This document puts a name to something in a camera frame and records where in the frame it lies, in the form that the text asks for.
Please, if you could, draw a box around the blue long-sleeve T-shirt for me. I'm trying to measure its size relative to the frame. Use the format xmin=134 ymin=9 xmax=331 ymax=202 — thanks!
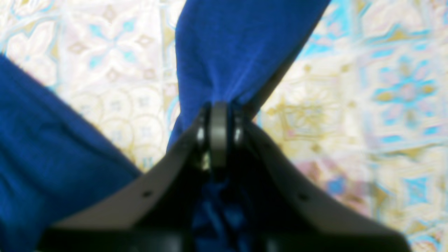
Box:
xmin=1 ymin=0 xmax=329 ymax=252

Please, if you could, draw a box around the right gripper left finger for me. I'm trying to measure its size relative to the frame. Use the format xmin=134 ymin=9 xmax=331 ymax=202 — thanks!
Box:
xmin=38 ymin=102 xmax=228 ymax=252

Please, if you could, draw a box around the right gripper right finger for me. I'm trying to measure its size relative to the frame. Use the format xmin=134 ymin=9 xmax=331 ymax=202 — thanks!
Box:
xmin=232 ymin=111 xmax=410 ymax=252

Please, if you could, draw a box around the patterned tile tablecloth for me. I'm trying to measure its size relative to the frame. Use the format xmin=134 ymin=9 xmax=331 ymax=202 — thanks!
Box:
xmin=1 ymin=0 xmax=447 ymax=252

